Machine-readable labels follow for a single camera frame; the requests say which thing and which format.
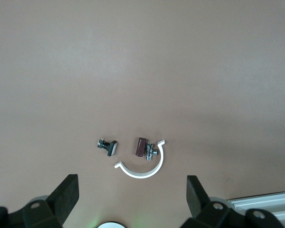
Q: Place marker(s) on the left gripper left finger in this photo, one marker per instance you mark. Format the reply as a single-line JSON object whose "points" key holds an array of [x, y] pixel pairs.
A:
{"points": [[61, 199]]}

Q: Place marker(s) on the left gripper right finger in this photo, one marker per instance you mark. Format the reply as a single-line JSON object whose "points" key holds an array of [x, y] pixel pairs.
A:
{"points": [[199, 204]]}

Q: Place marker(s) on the black square push button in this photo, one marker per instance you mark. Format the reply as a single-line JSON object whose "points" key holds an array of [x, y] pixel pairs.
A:
{"points": [[112, 148]]}

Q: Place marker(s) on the white drawer cabinet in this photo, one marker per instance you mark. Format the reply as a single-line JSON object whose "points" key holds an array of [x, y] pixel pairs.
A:
{"points": [[275, 202]]}

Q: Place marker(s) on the small brown clip part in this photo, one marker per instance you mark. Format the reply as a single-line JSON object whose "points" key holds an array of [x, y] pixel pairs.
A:
{"points": [[140, 147]]}

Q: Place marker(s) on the brown table cover sheet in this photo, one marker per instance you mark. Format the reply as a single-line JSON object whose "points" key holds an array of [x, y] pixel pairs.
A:
{"points": [[133, 71]]}

